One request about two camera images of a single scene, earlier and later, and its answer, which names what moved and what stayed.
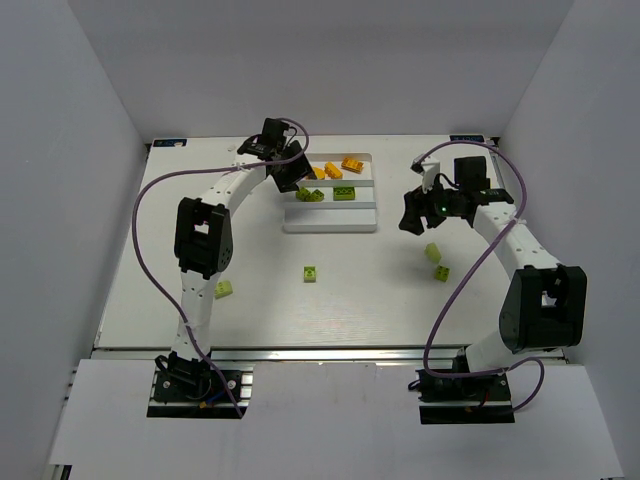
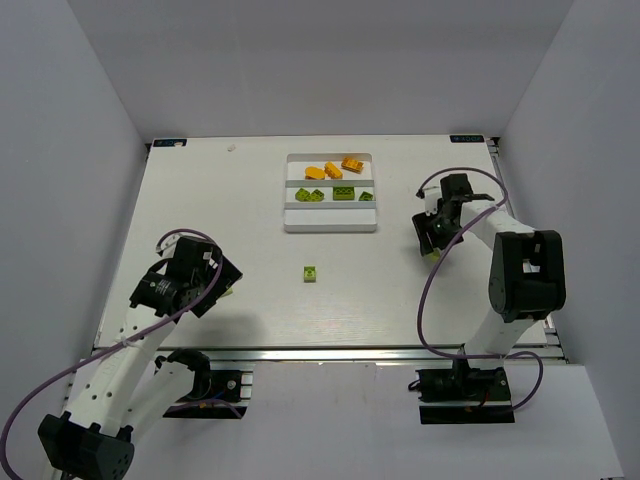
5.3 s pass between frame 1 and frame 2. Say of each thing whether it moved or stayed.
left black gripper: moved
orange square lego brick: stayed
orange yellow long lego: stayed
